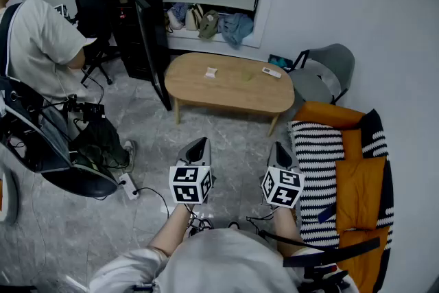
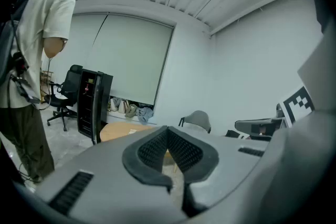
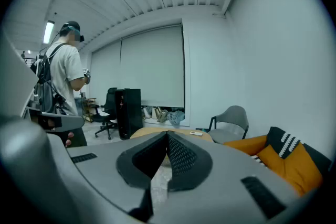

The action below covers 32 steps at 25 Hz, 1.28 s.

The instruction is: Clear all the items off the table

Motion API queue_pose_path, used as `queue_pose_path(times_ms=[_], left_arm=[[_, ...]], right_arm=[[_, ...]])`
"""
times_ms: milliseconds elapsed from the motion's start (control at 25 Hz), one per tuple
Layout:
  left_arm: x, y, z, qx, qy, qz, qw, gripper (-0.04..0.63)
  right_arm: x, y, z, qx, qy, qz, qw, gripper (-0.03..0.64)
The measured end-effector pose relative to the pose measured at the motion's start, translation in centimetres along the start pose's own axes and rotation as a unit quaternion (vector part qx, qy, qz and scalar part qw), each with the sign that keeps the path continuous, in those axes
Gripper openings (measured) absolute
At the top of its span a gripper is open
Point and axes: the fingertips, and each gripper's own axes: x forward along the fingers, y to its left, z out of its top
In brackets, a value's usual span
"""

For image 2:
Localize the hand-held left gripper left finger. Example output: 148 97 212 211
122 125 174 194

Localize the olive green garment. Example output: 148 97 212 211
124 104 139 119

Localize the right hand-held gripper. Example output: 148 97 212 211
234 86 316 143

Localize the oval wooden table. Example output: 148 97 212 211
99 122 177 166

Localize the black glass-door cabinet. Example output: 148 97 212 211
77 68 114 145

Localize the blue denim garment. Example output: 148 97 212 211
136 106 154 125

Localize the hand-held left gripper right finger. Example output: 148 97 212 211
167 125 220 218

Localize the wooden rack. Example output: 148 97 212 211
39 68 55 95

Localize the white roller blind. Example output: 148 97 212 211
86 13 174 106
51 13 108 79

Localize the grey upholstered chair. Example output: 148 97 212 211
178 110 212 134

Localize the black office chair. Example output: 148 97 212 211
44 65 84 132

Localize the beige tote bag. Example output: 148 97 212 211
118 99 130 114

